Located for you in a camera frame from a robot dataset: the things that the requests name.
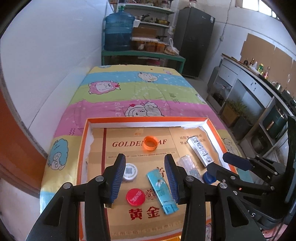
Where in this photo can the clear plastic lighter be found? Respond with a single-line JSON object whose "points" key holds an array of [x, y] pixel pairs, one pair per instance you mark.
{"points": [[190, 168]]}

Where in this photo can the blue water jug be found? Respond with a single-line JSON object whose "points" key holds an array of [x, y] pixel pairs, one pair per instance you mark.
{"points": [[118, 30]]}

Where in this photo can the orange bottle cap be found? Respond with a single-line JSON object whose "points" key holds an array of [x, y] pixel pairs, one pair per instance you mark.
{"points": [[150, 143]]}

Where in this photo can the brown wooden door frame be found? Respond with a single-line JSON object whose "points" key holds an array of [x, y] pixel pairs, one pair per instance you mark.
{"points": [[21, 163]]}

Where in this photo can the black refrigerator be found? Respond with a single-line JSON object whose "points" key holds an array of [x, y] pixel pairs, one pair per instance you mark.
{"points": [[192, 37]]}

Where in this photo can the potted green plant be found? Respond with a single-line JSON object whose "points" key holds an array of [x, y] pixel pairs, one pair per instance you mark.
{"points": [[235, 116]]}

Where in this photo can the teal lighter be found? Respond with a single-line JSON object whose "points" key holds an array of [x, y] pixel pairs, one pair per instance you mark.
{"points": [[162, 192]]}

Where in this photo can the red bottle cap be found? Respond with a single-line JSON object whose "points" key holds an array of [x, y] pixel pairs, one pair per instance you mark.
{"points": [[135, 197]]}

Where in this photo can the plastic bag of food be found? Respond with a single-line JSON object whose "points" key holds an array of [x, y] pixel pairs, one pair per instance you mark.
{"points": [[170, 49]]}

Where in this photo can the grey kitchen counter cabinet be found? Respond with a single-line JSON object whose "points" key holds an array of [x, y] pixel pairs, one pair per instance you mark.
{"points": [[267, 109]]}

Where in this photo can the blue bottle cap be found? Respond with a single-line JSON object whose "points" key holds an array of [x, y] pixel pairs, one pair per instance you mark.
{"points": [[208, 178]]}

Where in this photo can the gold lighter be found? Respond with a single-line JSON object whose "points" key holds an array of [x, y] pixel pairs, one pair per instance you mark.
{"points": [[108, 205]]}

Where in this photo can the white bottle cap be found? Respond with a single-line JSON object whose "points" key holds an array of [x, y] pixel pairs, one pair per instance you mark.
{"points": [[130, 173]]}

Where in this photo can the colourful cartoon blanket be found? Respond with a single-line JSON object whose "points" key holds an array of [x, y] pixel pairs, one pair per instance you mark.
{"points": [[117, 91]]}

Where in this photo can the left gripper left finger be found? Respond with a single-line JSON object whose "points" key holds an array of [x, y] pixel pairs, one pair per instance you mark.
{"points": [[100, 190]]}

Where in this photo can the wall shelf unit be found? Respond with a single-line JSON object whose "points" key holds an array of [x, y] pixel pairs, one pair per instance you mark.
{"points": [[150, 15]]}

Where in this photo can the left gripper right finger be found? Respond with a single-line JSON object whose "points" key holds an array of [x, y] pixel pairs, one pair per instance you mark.
{"points": [[188, 190]]}

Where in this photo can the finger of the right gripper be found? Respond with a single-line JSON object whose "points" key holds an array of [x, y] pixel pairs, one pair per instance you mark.
{"points": [[221, 173], [237, 159]]}

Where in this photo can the white patterned lighter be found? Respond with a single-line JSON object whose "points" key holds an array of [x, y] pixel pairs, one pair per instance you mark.
{"points": [[200, 151]]}

